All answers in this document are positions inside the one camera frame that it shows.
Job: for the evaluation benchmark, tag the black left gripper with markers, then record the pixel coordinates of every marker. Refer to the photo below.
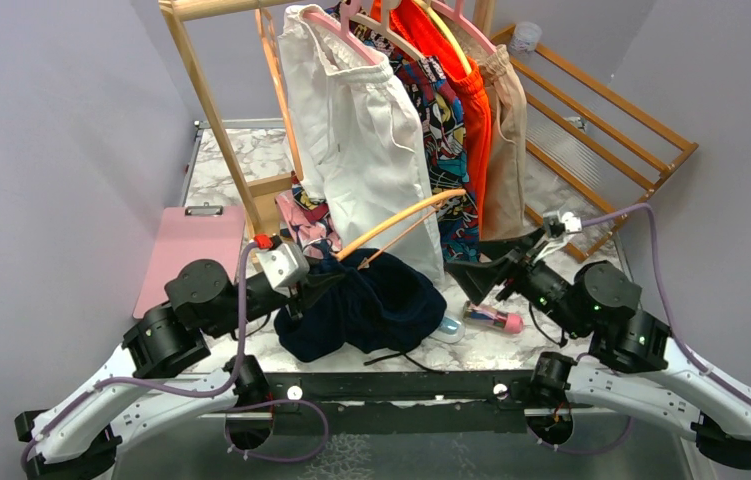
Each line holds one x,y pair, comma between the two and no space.
304,293

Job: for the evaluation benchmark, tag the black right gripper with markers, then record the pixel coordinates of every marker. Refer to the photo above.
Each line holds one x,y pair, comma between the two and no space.
477,278

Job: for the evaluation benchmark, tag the navy blue shorts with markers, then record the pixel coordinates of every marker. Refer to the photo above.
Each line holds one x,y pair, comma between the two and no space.
374,302

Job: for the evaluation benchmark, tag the wooden clothes rack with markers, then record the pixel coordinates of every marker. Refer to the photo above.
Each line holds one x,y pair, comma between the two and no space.
176,13

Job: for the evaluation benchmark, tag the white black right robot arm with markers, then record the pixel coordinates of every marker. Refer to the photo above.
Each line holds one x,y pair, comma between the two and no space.
635,365

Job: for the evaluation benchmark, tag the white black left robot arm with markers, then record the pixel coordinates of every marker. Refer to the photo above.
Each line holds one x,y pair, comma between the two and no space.
140,390

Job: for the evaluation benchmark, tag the pink navy patterned shorts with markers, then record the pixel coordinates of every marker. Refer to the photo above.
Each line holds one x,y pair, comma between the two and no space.
308,223

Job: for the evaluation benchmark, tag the beige shorts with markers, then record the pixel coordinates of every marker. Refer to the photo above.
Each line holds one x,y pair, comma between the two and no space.
497,118

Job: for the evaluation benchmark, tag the comic print shorts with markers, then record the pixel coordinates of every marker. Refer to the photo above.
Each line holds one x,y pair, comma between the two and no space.
378,127

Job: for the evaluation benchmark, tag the white shorts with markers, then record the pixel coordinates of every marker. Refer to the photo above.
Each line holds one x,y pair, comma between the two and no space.
359,135

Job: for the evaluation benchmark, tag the orange red shorts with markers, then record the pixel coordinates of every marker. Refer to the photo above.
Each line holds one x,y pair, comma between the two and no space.
461,86

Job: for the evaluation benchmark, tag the pink hanger left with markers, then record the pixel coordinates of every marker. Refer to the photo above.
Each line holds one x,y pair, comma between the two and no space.
341,29

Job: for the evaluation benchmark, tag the pink hanger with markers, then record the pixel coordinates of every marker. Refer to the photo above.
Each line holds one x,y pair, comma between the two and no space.
455,14
341,29

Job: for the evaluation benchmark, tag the pink hanger right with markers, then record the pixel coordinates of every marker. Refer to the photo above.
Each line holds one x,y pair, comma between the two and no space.
455,14

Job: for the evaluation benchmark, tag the beige wooden hanger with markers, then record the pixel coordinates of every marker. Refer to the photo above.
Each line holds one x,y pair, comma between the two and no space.
382,27

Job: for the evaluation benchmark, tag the yellow hanger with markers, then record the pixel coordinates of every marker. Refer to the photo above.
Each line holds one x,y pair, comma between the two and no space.
447,34

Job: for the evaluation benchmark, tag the orange twisted hanger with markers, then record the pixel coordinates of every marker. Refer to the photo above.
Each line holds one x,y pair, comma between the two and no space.
268,38

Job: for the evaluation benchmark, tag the pink cylindrical bottle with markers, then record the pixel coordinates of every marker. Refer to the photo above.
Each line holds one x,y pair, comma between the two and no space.
509,323

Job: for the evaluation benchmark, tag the pink clipboard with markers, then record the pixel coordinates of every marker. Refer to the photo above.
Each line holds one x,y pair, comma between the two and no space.
186,234

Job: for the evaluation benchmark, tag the wooden slatted shelf rack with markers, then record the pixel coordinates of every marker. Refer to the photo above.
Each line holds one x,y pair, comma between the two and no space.
589,150

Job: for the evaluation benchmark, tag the clear paperclip jar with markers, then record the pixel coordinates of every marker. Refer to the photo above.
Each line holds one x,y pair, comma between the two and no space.
525,38

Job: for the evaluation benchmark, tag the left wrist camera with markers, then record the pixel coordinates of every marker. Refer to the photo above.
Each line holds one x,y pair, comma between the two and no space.
283,263

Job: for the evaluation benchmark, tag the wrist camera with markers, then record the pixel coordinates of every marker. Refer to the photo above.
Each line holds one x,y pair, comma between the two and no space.
559,228
283,263

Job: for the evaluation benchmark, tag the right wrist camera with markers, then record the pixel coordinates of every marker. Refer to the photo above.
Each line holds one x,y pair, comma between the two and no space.
559,228

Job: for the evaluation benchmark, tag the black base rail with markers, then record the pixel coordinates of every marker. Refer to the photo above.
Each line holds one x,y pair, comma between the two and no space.
384,403

